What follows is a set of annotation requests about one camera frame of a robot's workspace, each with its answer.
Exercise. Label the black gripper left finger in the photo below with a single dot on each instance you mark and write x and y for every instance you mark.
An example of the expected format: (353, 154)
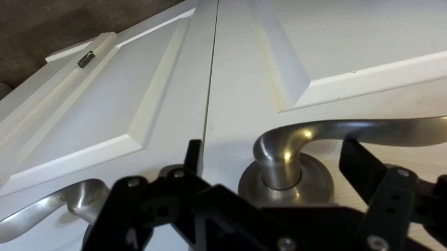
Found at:
(192, 155)

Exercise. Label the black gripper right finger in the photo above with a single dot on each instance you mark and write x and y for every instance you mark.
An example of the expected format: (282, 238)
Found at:
(360, 165)

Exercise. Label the white panel door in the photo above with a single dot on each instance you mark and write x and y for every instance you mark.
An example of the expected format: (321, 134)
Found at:
(92, 107)
(371, 37)

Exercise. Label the dark metal door hinge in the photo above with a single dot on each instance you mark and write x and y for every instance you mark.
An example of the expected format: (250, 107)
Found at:
(85, 59)

